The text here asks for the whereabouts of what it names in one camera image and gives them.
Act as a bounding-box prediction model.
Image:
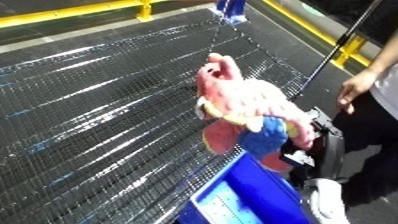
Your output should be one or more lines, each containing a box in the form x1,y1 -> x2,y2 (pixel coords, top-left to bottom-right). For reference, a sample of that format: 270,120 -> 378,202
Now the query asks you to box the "person's hand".
335,69 -> 383,116

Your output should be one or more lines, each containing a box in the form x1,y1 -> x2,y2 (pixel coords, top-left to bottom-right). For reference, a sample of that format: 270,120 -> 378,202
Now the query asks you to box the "red pink soft toy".
193,52 -> 317,173

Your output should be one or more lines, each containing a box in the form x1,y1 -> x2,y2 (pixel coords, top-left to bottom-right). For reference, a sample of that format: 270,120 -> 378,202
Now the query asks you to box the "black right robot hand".
278,106 -> 349,183

